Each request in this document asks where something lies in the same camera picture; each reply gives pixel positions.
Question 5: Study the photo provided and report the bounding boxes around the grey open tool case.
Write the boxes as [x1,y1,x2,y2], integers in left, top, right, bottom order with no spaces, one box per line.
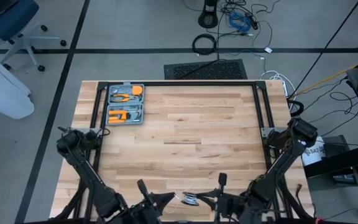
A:
[105,82,145,126]

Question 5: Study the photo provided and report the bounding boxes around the blue floor cable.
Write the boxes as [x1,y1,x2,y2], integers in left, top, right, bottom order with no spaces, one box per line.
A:
[227,11,252,33]

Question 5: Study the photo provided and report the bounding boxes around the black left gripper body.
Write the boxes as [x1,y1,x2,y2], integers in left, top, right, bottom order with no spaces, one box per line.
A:
[126,179,164,224]

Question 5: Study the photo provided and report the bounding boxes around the large white cylinder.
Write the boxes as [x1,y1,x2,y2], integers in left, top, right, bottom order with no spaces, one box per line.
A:
[0,43,36,120]

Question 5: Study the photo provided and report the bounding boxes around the thin black floor cables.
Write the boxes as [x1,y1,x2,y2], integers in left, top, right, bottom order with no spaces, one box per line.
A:
[303,76,358,130]

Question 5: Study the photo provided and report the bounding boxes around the black stand base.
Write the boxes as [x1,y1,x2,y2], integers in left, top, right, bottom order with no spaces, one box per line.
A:
[198,0,220,29]

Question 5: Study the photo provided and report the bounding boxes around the orange pliers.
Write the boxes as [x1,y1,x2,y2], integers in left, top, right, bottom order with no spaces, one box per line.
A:
[109,93,143,103]

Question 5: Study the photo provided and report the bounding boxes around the orange screwdriver handle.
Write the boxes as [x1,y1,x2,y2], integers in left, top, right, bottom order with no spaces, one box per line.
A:
[108,115,127,125]

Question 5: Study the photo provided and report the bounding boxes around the black rig strut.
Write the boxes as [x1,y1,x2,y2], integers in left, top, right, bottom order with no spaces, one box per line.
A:
[289,0,358,96]

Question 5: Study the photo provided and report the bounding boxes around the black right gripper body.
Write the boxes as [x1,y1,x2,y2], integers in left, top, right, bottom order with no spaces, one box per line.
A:
[214,173,248,224]

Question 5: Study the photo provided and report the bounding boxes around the blue office chair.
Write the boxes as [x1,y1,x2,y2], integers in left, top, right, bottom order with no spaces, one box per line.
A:
[0,0,68,73]

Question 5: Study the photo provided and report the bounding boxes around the white floor cable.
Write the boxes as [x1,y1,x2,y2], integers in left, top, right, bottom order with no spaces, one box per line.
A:
[259,70,297,113]

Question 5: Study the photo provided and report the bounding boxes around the black beam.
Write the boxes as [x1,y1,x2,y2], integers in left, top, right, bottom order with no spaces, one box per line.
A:
[303,139,358,179]

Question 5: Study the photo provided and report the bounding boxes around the white cord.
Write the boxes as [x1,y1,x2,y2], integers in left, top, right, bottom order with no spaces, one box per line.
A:
[165,184,195,215]

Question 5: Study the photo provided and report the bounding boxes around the yellow floor cable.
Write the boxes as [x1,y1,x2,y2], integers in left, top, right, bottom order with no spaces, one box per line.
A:
[287,52,358,99]

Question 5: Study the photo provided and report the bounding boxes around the coiled black floor cable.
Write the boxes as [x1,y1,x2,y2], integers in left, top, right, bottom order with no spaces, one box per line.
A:
[192,33,218,56]

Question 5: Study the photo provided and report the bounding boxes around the black floor cable tangle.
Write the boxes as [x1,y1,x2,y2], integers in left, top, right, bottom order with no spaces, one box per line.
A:
[218,0,283,50]

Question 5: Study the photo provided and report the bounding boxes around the silver metal tool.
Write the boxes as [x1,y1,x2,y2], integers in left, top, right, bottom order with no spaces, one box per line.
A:
[126,105,143,123]

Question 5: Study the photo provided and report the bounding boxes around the black floor mat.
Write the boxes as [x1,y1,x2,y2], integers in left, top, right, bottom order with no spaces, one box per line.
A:
[163,58,249,81]

